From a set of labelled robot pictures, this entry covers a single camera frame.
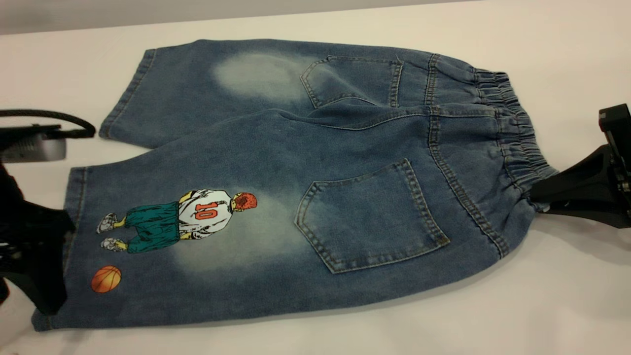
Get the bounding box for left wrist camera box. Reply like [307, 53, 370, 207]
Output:
[0, 124, 67, 163]

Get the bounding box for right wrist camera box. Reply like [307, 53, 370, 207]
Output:
[598, 103, 631, 146]

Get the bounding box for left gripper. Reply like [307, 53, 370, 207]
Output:
[0, 165, 75, 316]

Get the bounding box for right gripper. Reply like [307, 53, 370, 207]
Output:
[531, 141, 631, 228]

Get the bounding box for blue denim shorts with print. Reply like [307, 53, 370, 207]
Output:
[32, 38, 560, 332]

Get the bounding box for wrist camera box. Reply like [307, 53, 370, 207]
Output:
[0, 124, 67, 163]
[598, 103, 631, 146]

